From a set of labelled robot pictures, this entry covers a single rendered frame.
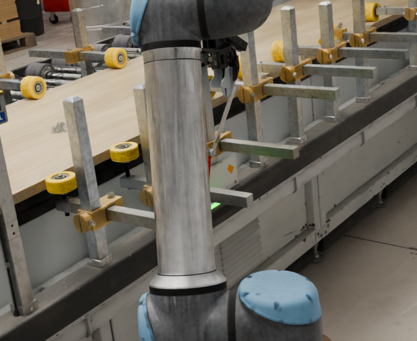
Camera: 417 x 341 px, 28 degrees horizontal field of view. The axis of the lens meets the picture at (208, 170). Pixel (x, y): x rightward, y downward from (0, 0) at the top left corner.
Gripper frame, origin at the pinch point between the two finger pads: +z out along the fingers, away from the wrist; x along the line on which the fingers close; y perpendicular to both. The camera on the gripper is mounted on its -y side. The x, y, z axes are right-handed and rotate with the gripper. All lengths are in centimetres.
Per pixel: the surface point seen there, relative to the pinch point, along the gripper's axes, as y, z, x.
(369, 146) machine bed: -147, 69, -30
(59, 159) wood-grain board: 37, 11, -33
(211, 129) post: 2.4, 11.0, -5.6
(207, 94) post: 2.4, 0.4, -5.6
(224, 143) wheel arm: 0.0, 15.6, -3.0
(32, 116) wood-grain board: 7, 12, -76
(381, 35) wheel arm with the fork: -100, 6, 1
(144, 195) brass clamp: 32.0, 20.4, -7.9
